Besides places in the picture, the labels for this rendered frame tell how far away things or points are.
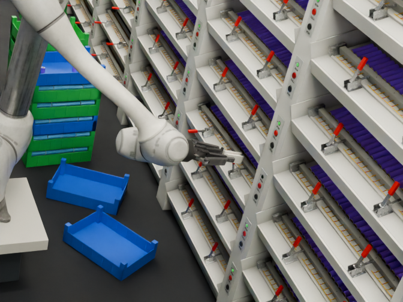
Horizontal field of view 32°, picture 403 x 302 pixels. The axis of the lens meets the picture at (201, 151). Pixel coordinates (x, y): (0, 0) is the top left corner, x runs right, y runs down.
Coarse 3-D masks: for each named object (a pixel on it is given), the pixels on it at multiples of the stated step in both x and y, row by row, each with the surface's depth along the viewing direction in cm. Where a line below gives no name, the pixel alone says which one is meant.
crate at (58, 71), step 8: (88, 48) 308; (48, 56) 303; (56, 56) 305; (48, 64) 303; (56, 64) 304; (64, 64) 306; (40, 72) 282; (48, 72) 297; (56, 72) 298; (64, 72) 300; (72, 72) 301; (40, 80) 285; (48, 80) 286; (56, 80) 288; (64, 80) 290; (72, 80) 292; (80, 80) 294
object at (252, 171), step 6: (204, 108) 272; (204, 114) 271; (210, 114) 268; (204, 120) 268; (210, 120) 267; (216, 120) 265; (216, 126) 262; (222, 132) 258; (228, 138) 255; (222, 144) 255; (228, 144) 254; (234, 144) 252; (234, 150) 249; (246, 162) 243; (252, 168) 240; (252, 174) 238
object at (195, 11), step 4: (184, 0) 279; (188, 0) 272; (192, 0) 271; (196, 0) 270; (188, 4) 274; (192, 4) 269; (196, 4) 268; (192, 8) 271; (196, 8) 265; (196, 12) 267; (196, 16) 269
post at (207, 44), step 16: (208, 0) 255; (224, 0) 254; (208, 32) 259; (192, 48) 269; (208, 48) 263; (192, 64) 269; (192, 80) 269; (192, 96) 273; (176, 112) 284; (176, 176) 292; (160, 192) 302
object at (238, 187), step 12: (204, 96) 274; (192, 108) 276; (192, 120) 271; (216, 132) 263; (216, 144) 257; (216, 168) 253; (228, 168) 246; (228, 180) 241; (240, 180) 240; (252, 180) 239; (240, 192) 235; (240, 204) 235
